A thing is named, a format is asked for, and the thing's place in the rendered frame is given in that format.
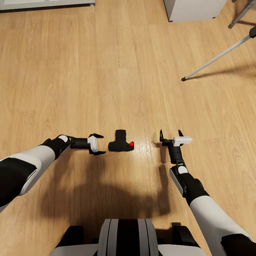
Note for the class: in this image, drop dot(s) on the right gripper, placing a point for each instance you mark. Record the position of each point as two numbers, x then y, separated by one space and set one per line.
172 149

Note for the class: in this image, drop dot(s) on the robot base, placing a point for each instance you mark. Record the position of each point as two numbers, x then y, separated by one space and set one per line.
183 244

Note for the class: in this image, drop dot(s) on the taboret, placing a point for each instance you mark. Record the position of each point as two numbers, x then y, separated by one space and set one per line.
250 4

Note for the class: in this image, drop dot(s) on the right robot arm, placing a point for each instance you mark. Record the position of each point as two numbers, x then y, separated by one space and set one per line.
224 237

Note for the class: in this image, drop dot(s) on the digital camera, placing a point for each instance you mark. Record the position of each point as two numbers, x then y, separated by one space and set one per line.
120 143

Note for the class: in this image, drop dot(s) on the camera tripod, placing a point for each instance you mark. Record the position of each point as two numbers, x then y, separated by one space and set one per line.
252 34

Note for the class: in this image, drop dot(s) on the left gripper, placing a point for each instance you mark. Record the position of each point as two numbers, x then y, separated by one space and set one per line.
86 145

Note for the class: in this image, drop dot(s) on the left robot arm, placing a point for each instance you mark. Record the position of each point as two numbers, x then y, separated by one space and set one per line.
19 172

